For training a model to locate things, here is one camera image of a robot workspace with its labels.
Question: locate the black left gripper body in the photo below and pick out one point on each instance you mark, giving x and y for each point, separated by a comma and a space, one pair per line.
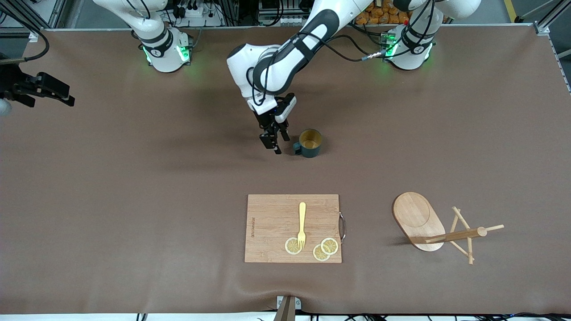
264, 121

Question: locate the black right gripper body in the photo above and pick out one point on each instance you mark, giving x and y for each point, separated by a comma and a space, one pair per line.
12, 83

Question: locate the teal cup yellow inside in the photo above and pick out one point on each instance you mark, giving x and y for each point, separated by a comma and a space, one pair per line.
310, 140

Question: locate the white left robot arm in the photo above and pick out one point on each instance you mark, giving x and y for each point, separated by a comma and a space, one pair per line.
276, 67

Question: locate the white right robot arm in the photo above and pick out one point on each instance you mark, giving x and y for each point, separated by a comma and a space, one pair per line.
167, 55

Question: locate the wooden mug tree rack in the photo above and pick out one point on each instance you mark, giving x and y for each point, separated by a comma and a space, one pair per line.
415, 214

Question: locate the wooden cutting board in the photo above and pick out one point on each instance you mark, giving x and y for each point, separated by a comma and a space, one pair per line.
272, 223

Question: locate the slim white power strip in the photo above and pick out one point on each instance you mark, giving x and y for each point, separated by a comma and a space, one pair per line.
294, 20

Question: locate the lemon slice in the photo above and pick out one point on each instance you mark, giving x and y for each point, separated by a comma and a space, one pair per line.
319, 255
291, 246
330, 245

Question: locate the large white power strip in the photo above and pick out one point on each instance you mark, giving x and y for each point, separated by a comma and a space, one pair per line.
196, 13

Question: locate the orange snack bag pile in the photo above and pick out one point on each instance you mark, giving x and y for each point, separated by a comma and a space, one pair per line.
370, 18

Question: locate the aluminium frame profile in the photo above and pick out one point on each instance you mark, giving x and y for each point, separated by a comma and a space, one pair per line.
55, 13
542, 29

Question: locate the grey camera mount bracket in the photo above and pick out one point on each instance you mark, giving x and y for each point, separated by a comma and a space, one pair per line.
287, 310

